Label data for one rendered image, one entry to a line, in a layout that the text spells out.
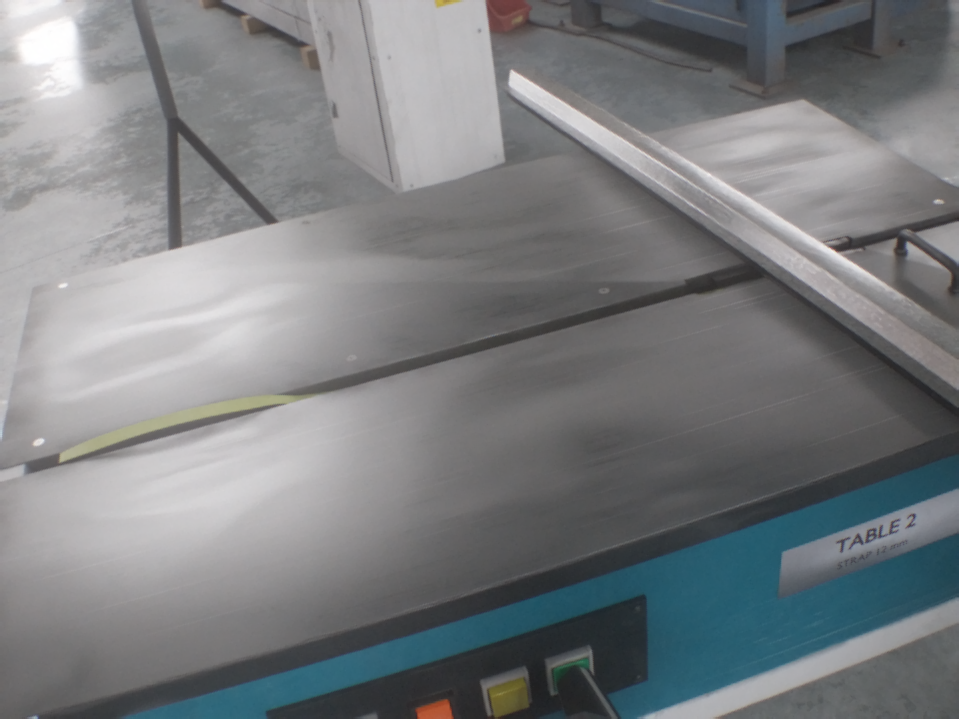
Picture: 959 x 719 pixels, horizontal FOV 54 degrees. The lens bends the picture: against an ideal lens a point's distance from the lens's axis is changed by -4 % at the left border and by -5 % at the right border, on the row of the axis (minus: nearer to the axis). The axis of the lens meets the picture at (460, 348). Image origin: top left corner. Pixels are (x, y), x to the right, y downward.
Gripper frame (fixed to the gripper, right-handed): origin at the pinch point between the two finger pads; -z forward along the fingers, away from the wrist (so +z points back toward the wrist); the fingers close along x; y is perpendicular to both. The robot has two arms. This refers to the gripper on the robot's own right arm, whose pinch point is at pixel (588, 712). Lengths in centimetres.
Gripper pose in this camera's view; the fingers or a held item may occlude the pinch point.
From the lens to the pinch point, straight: 64.7
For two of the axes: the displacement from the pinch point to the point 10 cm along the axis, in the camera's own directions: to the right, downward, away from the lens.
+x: 7.7, 3.9, 5.0
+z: 2.7, 5.1, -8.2
